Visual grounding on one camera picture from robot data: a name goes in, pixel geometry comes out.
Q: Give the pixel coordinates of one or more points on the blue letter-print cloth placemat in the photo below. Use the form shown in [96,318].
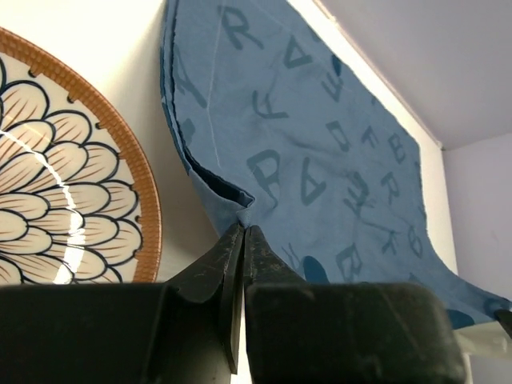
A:
[275,131]

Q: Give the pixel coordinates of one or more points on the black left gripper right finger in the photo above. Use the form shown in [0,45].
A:
[303,332]

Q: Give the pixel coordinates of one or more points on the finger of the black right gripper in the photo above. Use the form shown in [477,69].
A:
[504,317]

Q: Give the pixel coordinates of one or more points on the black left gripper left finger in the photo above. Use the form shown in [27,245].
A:
[184,330]

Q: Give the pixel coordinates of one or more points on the floral plate with brown rim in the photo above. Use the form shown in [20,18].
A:
[79,203]

